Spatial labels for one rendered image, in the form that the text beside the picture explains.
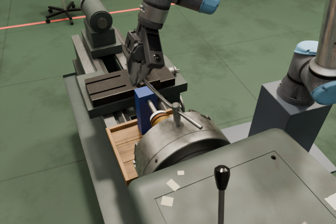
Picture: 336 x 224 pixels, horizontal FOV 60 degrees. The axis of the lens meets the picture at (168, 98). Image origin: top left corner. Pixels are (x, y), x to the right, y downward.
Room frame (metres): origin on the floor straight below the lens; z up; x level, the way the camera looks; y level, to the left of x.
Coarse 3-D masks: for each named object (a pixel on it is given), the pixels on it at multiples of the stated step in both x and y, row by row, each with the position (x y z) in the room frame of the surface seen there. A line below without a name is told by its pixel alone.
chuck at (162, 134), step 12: (168, 120) 0.63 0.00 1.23; (180, 120) 0.62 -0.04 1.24; (204, 120) 0.64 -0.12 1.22; (156, 132) 0.59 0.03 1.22; (168, 132) 0.58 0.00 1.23; (180, 132) 0.57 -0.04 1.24; (192, 132) 0.58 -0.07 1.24; (144, 144) 0.58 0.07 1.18; (156, 144) 0.55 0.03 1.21; (144, 156) 0.54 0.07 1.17; (144, 168) 0.51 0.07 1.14
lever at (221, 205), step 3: (219, 192) 0.31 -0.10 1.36; (222, 192) 0.31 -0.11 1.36; (219, 195) 0.30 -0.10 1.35; (222, 195) 0.30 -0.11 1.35; (219, 198) 0.30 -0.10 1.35; (222, 198) 0.30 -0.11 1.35; (219, 201) 0.30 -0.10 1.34; (222, 201) 0.30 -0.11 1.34; (219, 204) 0.29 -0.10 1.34; (222, 204) 0.29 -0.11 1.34; (219, 207) 0.29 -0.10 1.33; (222, 207) 0.29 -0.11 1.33; (219, 210) 0.29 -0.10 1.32; (222, 210) 0.29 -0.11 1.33; (219, 213) 0.28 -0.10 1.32; (222, 213) 0.28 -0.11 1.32; (219, 216) 0.28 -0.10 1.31; (222, 216) 0.28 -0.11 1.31; (219, 219) 0.28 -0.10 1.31; (222, 219) 0.28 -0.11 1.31; (219, 222) 0.27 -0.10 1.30; (222, 222) 0.27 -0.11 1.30
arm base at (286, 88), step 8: (288, 80) 0.90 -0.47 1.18; (296, 80) 0.87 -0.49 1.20; (280, 88) 0.91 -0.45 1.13; (288, 88) 0.88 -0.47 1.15; (296, 88) 0.86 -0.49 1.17; (304, 88) 0.86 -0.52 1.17; (280, 96) 0.89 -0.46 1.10; (288, 96) 0.86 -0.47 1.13; (296, 96) 0.86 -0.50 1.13; (304, 96) 0.85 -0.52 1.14; (296, 104) 0.84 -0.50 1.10; (304, 104) 0.84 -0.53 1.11
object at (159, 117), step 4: (160, 112) 0.78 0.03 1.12; (164, 112) 0.79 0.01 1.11; (156, 116) 0.76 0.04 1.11; (160, 116) 0.76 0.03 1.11; (164, 116) 0.76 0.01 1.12; (168, 116) 0.76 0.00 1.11; (152, 120) 0.76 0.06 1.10; (156, 120) 0.74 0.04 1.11; (160, 120) 0.74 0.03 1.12; (152, 124) 0.74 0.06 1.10
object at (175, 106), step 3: (174, 102) 0.61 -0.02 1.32; (177, 102) 0.61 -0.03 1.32; (174, 105) 0.60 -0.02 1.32; (177, 105) 0.60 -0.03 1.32; (174, 108) 0.59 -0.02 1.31; (177, 108) 0.59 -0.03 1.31; (174, 111) 0.59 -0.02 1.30; (174, 114) 0.59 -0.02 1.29; (177, 114) 0.59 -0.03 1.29; (174, 117) 0.60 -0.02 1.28; (177, 117) 0.59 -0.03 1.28; (180, 117) 0.60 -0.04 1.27; (174, 120) 0.60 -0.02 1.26; (177, 120) 0.59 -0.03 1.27; (177, 123) 0.60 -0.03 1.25; (177, 126) 0.60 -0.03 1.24
